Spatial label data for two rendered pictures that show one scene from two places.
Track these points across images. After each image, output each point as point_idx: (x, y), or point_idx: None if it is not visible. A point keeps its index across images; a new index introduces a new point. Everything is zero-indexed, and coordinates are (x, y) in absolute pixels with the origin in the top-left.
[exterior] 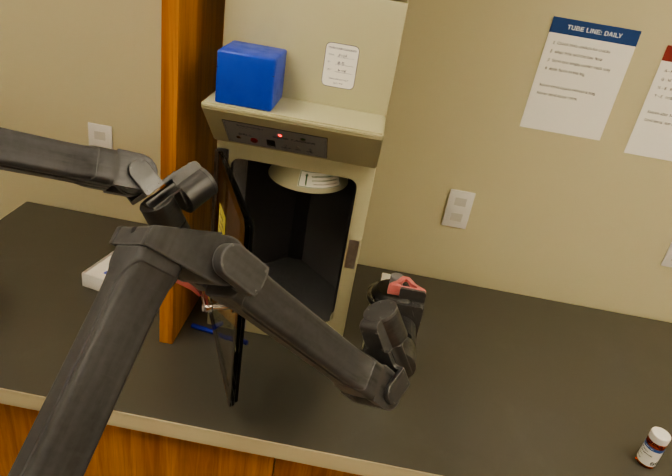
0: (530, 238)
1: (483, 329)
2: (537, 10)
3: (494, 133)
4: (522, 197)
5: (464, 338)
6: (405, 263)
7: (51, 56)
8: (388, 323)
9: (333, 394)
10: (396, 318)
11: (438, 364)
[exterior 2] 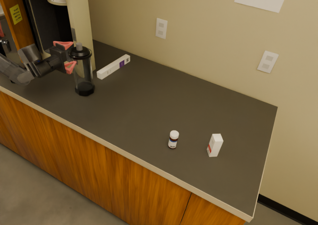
0: (193, 47)
1: (154, 83)
2: None
3: None
4: (188, 24)
5: (141, 84)
6: (144, 53)
7: None
8: (24, 50)
9: (64, 90)
10: (28, 49)
11: (118, 90)
